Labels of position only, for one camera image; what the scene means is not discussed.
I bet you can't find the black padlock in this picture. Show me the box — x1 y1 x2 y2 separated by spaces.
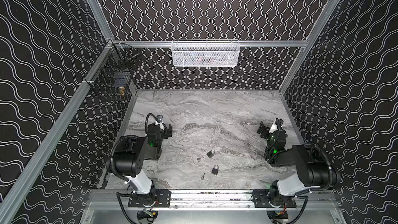
211 165 219 175

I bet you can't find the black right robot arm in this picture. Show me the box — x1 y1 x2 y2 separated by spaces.
257 118 341 207

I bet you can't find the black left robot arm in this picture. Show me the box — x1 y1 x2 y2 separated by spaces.
106 113 173 208

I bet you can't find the brass fitting in basket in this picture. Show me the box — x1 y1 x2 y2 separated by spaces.
119 87 125 96

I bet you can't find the black padlock farther back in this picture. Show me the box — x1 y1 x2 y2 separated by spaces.
206 150 216 159

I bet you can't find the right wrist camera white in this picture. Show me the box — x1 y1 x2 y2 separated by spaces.
269 122 278 133

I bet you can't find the black wire wall basket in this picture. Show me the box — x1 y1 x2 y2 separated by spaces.
89 44 141 102

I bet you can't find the white mesh wall basket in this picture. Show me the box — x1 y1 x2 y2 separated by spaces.
171 39 240 67

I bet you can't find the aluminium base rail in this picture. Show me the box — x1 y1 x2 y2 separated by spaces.
86 189 337 211

